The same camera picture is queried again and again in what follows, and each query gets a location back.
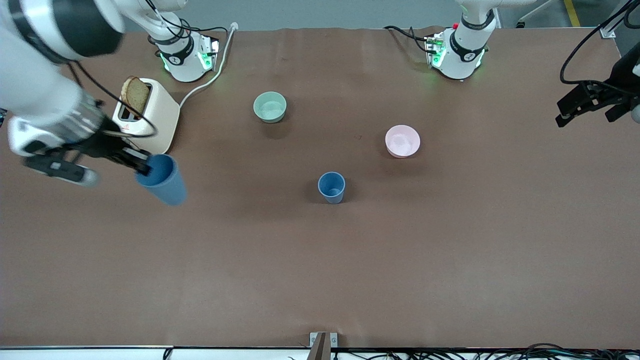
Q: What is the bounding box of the black cable bundle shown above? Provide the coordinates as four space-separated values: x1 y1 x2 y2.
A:
332 343 640 360

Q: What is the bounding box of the brown table mat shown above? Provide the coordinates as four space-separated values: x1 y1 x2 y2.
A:
0 26 640 350

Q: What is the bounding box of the brown bread slice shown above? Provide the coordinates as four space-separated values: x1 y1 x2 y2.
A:
121 76 151 119

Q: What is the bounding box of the aluminium frame strut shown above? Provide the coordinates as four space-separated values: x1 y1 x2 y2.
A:
598 0 640 39

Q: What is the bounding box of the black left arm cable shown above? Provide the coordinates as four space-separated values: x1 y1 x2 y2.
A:
559 0 640 93

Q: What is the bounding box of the pale pink bowl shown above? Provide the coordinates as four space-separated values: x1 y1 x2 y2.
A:
385 125 421 159

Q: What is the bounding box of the metal table edge bracket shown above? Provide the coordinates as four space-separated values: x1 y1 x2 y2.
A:
309 332 339 360

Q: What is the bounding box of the black left base cable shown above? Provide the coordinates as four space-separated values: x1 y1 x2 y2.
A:
384 25 435 53

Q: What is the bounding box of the cream white toaster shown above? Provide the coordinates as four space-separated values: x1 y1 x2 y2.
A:
112 77 181 156

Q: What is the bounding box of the blue plastic cup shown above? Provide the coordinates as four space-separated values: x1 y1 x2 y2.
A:
135 153 187 206
318 171 346 204

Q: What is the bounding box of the white toaster power cable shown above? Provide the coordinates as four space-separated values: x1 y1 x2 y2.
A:
179 22 239 108

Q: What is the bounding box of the black base cable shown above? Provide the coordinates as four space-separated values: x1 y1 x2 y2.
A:
145 0 229 51
384 25 435 53

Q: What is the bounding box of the mint green bowl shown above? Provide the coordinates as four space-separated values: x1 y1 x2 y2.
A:
253 91 288 124

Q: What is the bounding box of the black right base cable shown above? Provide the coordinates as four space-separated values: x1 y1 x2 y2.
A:
145 0 229 51

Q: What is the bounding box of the white stand leg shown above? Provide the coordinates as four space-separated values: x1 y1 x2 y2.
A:
516 0 556 28

